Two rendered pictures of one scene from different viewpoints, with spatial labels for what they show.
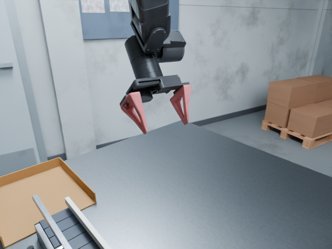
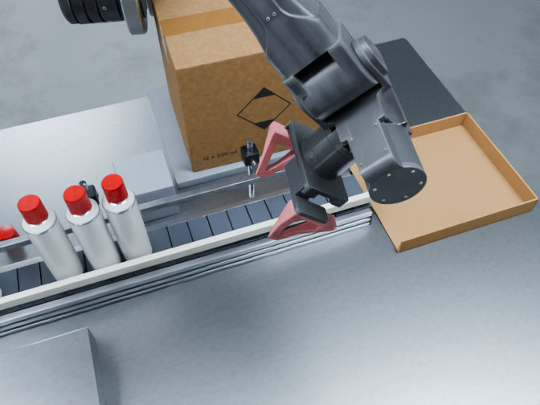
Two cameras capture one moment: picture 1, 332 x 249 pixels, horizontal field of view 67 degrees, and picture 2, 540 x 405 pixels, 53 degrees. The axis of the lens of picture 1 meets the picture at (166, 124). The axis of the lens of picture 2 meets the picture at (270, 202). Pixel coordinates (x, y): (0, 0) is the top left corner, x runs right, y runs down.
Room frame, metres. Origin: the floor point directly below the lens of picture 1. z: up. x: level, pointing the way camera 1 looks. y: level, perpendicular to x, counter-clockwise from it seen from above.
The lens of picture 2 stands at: (0.62, -0.37, 1.71)
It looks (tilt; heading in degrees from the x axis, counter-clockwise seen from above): 53 degrees down; 113
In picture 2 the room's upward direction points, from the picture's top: straight up
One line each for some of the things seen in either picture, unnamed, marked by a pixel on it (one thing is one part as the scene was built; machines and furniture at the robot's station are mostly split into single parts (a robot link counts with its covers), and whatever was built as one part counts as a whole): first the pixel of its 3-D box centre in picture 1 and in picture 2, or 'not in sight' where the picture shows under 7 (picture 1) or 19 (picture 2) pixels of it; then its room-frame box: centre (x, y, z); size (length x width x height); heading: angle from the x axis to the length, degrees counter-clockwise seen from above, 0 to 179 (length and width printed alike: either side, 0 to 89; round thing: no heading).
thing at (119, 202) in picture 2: not in sight; (126, 220); (0.21, 0.01, 0.98); 0.05 x 0.05 x 0.20
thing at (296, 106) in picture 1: (313, 107); not in sight; (3.09, -1.93, 0.32); 1.10 x 0.78 x 0.65; 113
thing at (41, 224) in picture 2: not in sight; (51, 240); (0.12, -0.07, 0.98); 0.05 x 0.05 x 0.20
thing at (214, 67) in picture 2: not in sight; (243, 71); (0.23, 0.42, 0.99); 0.30 x 0.24 x 0.27; 40
